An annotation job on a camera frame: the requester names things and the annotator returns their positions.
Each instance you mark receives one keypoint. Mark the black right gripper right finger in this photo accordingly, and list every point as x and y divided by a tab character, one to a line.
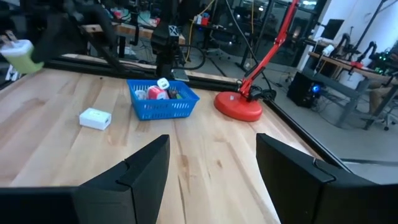
289	180

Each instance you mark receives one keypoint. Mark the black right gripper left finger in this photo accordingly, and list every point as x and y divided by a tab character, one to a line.
146	186

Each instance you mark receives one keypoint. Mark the wooden desk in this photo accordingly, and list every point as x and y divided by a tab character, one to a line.
342	63

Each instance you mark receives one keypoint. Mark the large red dual-port charger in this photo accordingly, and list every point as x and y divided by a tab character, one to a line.
156	93

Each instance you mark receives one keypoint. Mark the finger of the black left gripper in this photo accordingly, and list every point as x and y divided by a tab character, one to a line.
56	40

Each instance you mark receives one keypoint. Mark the black monitor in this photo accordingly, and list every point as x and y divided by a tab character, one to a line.
332	29

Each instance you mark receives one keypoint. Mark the wooden workbench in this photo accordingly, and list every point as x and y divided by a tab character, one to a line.
130	30

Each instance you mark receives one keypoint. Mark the black background robot arm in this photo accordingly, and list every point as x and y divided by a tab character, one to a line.
367	49
343	40

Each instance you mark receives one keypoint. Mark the grey metal bench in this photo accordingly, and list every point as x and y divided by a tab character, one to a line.
339	90

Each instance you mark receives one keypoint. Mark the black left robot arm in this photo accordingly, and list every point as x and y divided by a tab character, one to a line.
164	46

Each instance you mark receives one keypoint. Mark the blue plastic basket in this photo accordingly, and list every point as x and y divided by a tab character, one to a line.
161	110

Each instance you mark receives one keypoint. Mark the white wall charger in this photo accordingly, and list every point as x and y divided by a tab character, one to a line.
94	119

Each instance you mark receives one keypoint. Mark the green white charger cube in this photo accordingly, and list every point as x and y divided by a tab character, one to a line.
21	57

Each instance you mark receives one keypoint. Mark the red desk lamp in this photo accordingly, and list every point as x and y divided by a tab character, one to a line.
237	107

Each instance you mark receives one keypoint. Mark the black computer tower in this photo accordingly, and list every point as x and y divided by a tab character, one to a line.
303	90

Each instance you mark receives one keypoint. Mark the blue white charger cube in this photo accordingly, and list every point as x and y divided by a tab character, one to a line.
163	83

